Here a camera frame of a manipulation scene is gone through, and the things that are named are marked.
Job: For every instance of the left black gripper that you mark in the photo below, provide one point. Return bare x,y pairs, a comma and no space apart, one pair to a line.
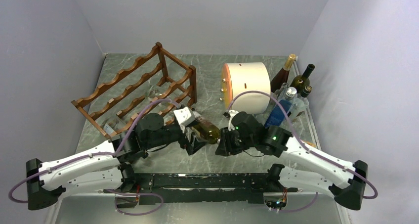
193,145

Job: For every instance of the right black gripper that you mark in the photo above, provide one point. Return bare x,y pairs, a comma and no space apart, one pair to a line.
226,147

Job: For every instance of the dark red wine bottle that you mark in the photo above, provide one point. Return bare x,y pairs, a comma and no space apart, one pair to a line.
283,74

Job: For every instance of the green wine bottle white label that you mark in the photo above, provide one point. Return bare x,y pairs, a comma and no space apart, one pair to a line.
301,81

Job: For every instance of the clear whisky bottle black label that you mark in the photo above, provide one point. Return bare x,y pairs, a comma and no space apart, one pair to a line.
301,103

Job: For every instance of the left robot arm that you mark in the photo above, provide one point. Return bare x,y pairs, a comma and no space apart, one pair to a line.
107,165

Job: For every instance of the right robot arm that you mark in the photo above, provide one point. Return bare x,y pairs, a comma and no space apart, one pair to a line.
341,180

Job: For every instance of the brown wooden wine rack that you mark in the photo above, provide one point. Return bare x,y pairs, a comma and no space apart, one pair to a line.
187,85

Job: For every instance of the clear bottle bottom rack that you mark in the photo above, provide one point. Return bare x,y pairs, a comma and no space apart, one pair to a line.
113,124

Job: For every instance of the white cylinder drum orange face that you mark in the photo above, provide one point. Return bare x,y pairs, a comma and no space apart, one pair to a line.
241,77

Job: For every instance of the orange card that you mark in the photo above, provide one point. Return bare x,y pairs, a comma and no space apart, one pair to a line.
310,144

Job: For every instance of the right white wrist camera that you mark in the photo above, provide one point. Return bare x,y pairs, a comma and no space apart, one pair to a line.
230,115

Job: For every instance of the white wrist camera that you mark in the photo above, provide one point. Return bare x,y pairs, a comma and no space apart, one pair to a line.
184,116
230,115

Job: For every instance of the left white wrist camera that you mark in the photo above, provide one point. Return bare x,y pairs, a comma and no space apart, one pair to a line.
184,116

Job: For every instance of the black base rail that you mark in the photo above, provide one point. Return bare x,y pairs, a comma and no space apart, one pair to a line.
213,187

